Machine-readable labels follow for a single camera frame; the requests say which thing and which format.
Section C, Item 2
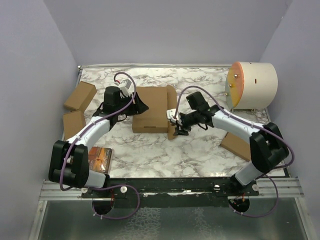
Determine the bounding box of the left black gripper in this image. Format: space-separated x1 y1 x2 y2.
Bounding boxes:
115 91 149 116

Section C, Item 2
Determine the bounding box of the cardboard box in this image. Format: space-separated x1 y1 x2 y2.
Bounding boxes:
220 132 251 162
63 81 97 113
62 110 86 140
132 85 177 140

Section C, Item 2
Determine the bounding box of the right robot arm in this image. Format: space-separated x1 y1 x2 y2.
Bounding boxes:
166 91 289 196

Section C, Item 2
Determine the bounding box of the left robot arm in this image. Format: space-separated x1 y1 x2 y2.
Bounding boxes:
48 86 149 198

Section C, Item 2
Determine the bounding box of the white cylinder container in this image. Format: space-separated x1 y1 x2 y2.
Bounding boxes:
225 61 278 110

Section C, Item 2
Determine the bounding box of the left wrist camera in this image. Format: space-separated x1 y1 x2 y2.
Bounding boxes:
115 79 132 98

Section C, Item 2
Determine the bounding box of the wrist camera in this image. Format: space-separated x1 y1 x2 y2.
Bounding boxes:
166 108 180 126
115 79 132 98

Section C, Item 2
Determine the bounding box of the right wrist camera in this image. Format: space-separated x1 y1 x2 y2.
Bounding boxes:
166 108 180 126

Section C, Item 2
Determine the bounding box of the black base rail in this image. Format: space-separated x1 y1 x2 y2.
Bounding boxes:
81 177 259 209

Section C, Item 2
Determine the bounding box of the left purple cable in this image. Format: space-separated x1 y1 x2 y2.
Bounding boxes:
59 71 141 220

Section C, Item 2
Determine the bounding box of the purple cable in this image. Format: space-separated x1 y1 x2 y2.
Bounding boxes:
174 85 295 218
59 71 141 220

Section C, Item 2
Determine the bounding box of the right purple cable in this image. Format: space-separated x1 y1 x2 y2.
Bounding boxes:
174 85 295 218

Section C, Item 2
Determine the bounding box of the aluminium frame profile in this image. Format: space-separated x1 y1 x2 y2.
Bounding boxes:
39 180 82 201

